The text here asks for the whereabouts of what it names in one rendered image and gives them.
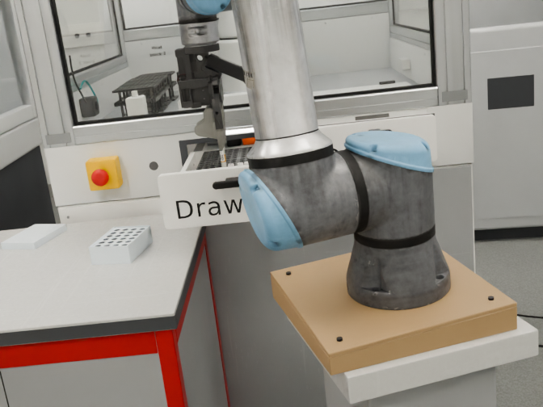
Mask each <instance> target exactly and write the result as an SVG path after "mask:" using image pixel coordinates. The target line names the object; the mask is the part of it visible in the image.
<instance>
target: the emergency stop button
mask: <svg viewBox="0 0 543 407"><path fill-rule="evenodd" d="M91 180H92V182H93V183H94V184H95V185H97V186H100V187H101V186H104V185H106V184H107V182H108V181H109V175H108V173H107V171H106V170H102V169H97V170H95V171H94V172H93V173H92V175H91Z"/></svg>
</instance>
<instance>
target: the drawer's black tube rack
mask: <svg viewBox="0 0 543 407"><path fill-rule="evenodd" d="M251 148H252V147H246V148H237V149H225V159H226V167H227V166H228V164H230V163H233V164H234V166H237V165H238V163H239V162H243V165H244V162H248V160H247V154H248V153H249V151H250V149H251ZM220 167H222V166H221V157H220V150H215V151H208V152H204V153H203V155H202V158H201V159H200V162H199V164H198V166H197V168H196V170H204V169H212V168H220Z"/></svg>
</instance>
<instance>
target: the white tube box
mask: <svg viewBox="0 0 543 407"><path fill-rule="evenodd" d="M152 242H153V238H152V233H151V228H150V225H138V226H120V227H113V228H112V229H110V230H109V231H108V232H107V233H105V234H104V235H103V236H101V238H100V239H98V240H97V241H96V242H95V243H93V244H92V245H91V246H89V251H90V260H91V264H92V265H104V264H131V263H132V262H133V261H134V260H135V259H136V258H137V257H138V256H139V255H140V254H141V253H142V252H143V251H144V250H145V249H146V248H147V247H148V246H149V245H150V244H151V243H152Z"/></svg>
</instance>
